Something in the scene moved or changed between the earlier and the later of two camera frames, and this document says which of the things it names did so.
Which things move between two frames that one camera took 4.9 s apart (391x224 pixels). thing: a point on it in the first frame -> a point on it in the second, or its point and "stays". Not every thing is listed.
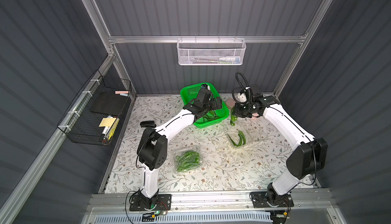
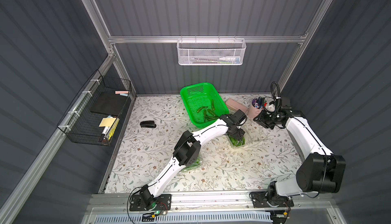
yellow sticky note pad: x=107 y=122 stays
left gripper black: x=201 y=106 -> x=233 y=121
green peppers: x=210 y=115 stays
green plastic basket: x=190 y=92 stays
